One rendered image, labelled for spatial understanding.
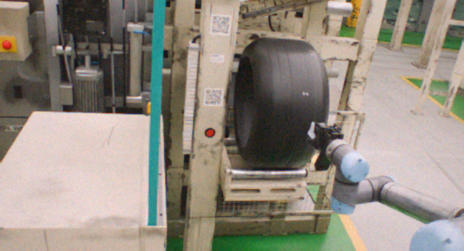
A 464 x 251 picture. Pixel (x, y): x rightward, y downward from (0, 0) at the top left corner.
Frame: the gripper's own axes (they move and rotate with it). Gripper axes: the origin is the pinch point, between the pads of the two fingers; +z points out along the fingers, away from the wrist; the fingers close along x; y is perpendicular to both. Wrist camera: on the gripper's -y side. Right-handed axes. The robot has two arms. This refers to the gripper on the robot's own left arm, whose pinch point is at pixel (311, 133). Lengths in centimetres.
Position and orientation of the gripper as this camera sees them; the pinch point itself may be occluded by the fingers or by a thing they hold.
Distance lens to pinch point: 148.4
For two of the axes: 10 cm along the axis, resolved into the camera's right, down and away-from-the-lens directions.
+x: -9.8, -0.4, -2.1
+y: 1.1, -9.5, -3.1
